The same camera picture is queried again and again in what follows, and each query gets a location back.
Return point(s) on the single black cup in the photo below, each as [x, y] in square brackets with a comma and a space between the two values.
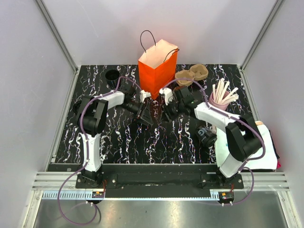
[202, 133]

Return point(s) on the orange paper bag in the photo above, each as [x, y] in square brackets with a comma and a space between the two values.
[157, 66]

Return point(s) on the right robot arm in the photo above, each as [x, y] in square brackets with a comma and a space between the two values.
[245, 142]

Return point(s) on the single black lid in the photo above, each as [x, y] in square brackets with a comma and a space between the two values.
[210, 140]

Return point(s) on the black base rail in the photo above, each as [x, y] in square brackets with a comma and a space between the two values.
[160, 181]

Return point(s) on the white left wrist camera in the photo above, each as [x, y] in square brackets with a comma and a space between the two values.
[144, 95]

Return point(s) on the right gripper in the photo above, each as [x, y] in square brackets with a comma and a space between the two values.
[166, 116]

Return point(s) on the stack of black cups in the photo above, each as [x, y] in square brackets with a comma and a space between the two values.
[112, 77]

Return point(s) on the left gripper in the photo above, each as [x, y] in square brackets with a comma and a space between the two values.
[145, 115]

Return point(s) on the stack of pulp carriers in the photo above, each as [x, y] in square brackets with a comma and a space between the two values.
[195, 73]

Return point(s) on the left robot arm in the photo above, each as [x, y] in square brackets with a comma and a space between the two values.
[91, 116]

